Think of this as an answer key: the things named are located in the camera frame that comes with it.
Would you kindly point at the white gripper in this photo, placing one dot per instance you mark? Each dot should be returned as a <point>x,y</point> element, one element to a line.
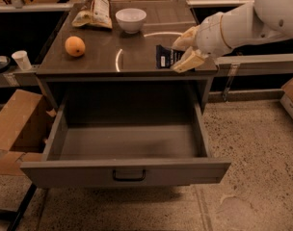
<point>209,38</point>

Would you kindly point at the grey drawer cabinet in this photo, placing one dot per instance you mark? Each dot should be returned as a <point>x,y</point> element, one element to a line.
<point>116,55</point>

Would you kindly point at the orange fruit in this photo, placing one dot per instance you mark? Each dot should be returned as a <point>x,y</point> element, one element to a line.
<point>75,47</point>

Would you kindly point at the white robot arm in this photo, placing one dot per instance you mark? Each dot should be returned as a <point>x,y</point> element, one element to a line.
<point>254,23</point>

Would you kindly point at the black metal stand leg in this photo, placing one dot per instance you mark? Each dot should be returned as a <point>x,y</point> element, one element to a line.
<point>14,217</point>

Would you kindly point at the white paper cup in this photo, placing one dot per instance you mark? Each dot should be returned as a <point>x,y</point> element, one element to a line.
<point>22,60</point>

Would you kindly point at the white ceramic bowl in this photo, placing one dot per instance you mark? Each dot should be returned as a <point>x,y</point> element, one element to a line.
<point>131,20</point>

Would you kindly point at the grey metal shelf rail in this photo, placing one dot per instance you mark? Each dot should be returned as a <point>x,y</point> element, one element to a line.
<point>256,72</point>

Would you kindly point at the dark round plate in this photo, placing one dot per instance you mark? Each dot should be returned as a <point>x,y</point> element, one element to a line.
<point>4,63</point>

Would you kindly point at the tan chip bag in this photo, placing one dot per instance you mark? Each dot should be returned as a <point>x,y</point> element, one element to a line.
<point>95,13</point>

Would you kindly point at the dark blue rxbar wrapper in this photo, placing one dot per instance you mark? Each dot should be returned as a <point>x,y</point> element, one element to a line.
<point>167,57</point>

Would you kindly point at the open grey top drawer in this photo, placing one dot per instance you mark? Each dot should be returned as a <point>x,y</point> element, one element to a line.
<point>119,135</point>

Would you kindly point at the brown cardboard box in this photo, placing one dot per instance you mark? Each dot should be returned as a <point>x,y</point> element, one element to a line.
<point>25,123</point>

